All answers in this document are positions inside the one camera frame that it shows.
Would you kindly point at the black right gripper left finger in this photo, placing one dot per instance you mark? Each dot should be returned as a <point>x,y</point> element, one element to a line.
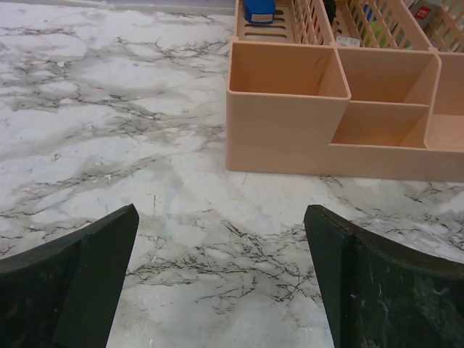
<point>64,293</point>

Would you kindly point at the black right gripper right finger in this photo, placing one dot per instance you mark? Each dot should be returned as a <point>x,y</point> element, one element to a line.
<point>379,293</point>

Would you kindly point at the peach plastic desk organizer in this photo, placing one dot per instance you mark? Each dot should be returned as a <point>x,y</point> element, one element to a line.
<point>368,94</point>

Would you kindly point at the blue stapler in organizer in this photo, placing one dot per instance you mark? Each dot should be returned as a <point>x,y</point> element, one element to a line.
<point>259,11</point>

